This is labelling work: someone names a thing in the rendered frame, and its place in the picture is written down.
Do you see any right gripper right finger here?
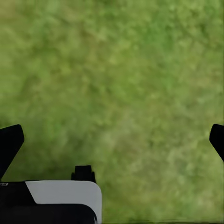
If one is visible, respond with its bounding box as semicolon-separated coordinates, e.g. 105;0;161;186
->
209;124;224;161

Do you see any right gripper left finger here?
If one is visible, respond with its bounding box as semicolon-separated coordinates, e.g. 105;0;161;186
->
0;124;24;180

